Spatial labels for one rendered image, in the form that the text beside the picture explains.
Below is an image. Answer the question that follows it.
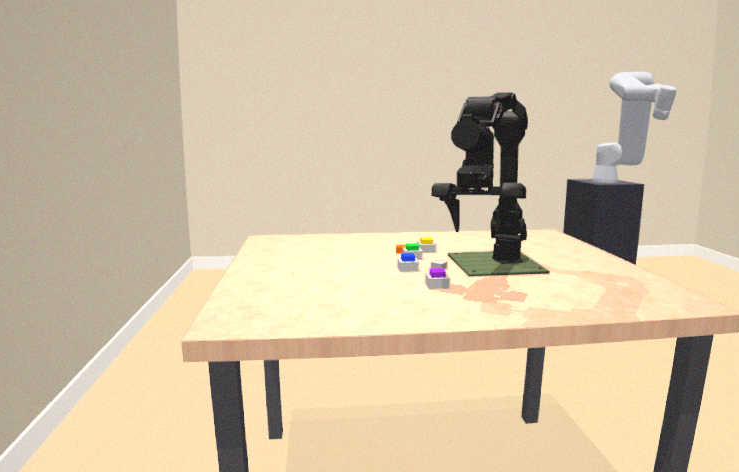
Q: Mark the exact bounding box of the yellow button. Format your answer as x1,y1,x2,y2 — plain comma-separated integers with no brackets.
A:
417,237,436,253

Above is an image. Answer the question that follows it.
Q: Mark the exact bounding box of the purple button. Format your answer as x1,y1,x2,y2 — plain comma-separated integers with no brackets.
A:
425,268,451,290

